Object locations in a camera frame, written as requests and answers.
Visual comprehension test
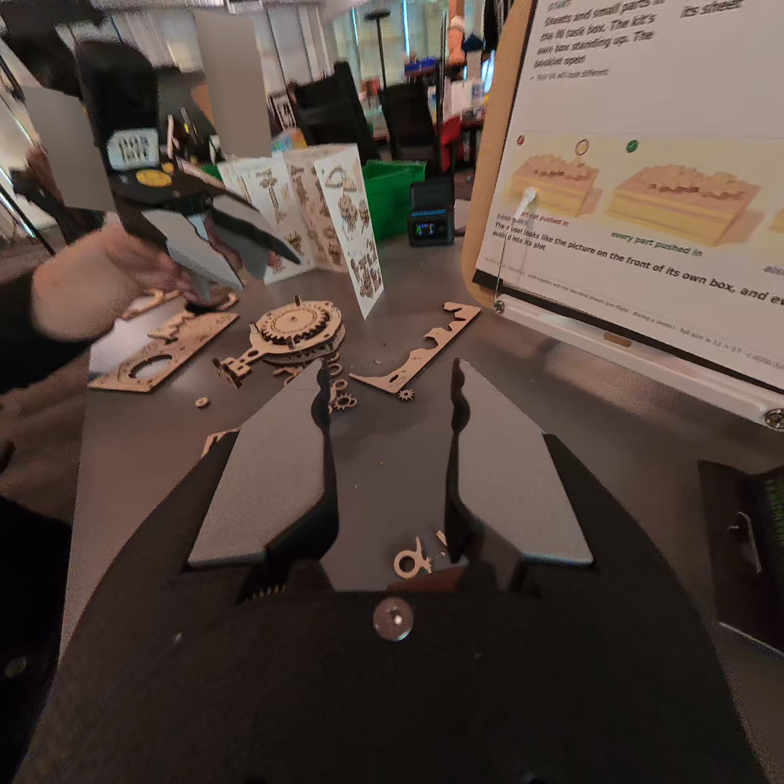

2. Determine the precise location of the wooden sheet with round hole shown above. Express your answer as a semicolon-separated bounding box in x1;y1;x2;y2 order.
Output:
87;309;240;394

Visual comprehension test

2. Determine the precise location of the green plastic bin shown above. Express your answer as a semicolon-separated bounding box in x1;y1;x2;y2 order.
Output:
361;159;428;243

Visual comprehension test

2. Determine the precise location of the wooden instruction board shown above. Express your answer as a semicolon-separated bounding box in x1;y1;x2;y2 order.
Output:
462;0;784;393

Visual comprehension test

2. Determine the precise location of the small black screen device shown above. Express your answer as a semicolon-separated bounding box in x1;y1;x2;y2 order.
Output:
408;179;456;249

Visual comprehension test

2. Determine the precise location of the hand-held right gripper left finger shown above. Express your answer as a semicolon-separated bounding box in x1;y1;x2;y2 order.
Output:
187;360;339;568

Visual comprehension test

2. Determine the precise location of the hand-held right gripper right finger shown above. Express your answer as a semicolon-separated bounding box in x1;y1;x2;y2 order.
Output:
443;359;594;589

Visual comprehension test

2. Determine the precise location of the black office chair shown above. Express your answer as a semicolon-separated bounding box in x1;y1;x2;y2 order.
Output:
295;61;378;166
379;81;441;162

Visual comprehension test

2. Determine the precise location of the small wooden offcut piece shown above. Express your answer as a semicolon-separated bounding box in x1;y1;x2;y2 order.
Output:
201;428;241;459

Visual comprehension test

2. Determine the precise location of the white board stand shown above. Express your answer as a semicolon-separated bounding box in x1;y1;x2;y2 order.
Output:
489;288;784;433

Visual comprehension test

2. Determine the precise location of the wooden ring with hook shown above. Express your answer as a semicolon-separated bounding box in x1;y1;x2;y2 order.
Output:
393;537;434;580

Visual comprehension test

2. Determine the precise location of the paper instruction booklet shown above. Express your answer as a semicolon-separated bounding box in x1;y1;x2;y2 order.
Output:
217;144;384;321

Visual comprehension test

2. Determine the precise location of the black pole stand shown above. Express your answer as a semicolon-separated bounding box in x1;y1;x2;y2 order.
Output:
369;7;393;87

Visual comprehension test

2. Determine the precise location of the person's left hand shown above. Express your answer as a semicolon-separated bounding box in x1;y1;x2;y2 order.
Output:
31;223;203;341

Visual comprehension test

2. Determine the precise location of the black box with metal latch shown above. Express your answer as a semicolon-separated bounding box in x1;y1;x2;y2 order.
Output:
698;459;784;654

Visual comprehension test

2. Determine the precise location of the wooden gear assembly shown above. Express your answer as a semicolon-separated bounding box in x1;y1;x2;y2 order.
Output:
212;296;347;388

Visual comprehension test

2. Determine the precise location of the person's left forearm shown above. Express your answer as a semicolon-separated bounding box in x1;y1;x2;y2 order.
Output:
0;269;94;394

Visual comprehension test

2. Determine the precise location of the wavy-edged wooden offcut sheet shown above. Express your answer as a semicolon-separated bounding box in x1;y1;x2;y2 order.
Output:
349;301;482;396

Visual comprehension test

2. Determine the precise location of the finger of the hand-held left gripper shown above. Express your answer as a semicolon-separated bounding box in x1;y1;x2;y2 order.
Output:
211;196;301;286
143;211;246;305

